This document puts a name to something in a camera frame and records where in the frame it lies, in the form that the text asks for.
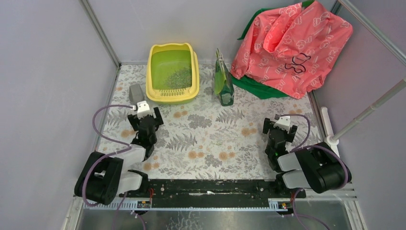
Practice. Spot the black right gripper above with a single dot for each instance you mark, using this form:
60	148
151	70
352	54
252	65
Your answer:
279	130

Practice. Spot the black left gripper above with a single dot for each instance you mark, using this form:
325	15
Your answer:
145	119

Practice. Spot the silver metal scoop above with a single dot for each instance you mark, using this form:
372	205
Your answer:
136	94

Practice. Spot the green litter bag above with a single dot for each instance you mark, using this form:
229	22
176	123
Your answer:
223	86

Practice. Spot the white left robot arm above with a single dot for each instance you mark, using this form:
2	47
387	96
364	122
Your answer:
104	177

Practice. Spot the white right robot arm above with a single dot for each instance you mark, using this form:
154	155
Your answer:
318	167

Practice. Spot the yellow litter box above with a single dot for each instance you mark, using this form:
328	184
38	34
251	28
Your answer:
163	60

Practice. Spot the green litter pile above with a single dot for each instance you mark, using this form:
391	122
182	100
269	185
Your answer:
179	79

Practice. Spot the green cloth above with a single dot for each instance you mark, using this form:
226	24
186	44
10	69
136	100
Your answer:
257	87

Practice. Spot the white metal pole stand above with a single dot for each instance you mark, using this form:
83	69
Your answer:
364	111

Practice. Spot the floral table mat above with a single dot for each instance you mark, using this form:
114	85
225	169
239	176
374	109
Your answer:
204	140

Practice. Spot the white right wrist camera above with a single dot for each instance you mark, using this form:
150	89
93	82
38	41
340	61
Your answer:
282	122

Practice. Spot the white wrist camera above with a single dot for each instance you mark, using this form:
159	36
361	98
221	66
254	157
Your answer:
142	109
282	122

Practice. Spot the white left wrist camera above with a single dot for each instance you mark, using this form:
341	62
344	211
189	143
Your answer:
142	109

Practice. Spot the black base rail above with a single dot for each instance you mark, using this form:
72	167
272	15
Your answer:
188	193

